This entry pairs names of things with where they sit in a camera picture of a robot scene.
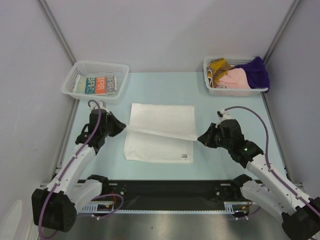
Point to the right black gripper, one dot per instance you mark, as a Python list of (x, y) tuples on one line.
[(213, 136)]

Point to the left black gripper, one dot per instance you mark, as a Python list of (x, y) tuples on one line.
[(118, 126)]

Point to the colourful rabbit print towel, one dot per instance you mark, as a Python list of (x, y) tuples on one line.
[(101, 85)]

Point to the white towel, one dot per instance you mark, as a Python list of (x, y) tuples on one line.
[(161, 134)]

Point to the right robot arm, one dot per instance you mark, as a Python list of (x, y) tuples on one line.
[(297, 212)]

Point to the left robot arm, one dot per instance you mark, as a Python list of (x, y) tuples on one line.
[(57, 206)]

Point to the white basket with towels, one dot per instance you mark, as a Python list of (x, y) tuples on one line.
[(230, 92)]

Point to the empty white plastic basket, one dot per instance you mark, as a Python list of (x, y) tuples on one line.
[(95, 69)]

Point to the pink towel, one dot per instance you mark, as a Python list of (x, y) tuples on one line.
[(234, 79)]

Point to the yellow patterned towel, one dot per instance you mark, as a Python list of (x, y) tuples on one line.
[(216, 70)]

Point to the purple towel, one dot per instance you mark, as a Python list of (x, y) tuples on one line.
[(256, 74)]

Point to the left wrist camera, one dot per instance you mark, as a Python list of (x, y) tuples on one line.
[(100, 105)]

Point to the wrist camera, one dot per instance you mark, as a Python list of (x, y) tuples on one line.
[(223, 115), (100, 105)]

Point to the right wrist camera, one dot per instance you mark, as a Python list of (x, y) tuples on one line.
[(223, 115)]

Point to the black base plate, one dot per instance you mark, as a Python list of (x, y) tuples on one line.
[(132, 191)]

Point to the grey cable duct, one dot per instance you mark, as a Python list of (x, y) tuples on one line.
[(100, 208)]

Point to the left aluminium corner post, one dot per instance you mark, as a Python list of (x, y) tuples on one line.
[(53, 24)]

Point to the aluminium corner post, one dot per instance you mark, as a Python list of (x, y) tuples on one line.
[(53, 24), (293, 8)]

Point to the right aluminium corner post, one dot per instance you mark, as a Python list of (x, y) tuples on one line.
[(293, 8)]

